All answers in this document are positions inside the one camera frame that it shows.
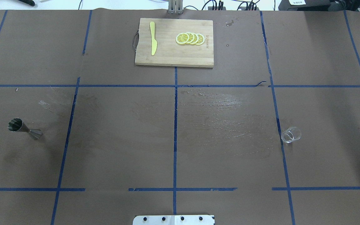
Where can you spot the clear glass measuring cup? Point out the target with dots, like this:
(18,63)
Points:
(291,134)

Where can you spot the wooden cutting board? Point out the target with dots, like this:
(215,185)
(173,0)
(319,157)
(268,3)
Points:
(168,52)

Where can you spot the yellow plastic knife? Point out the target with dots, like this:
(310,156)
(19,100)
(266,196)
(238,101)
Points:
(154,43)

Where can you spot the lemon slice one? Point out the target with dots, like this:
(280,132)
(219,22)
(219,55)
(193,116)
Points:
(182,38)

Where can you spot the lemon slice four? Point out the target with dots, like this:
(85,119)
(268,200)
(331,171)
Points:
(201,39)

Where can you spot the lemon slice three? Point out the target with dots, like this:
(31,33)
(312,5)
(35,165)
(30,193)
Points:
(196,39)

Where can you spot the lemon slice two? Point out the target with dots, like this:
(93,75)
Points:
(191,38)

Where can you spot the black box with label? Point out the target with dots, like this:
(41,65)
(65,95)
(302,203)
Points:
(304,5)

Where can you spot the aluminium frame post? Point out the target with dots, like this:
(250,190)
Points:
(175,7)

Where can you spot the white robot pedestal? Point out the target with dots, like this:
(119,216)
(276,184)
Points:
(174,220)

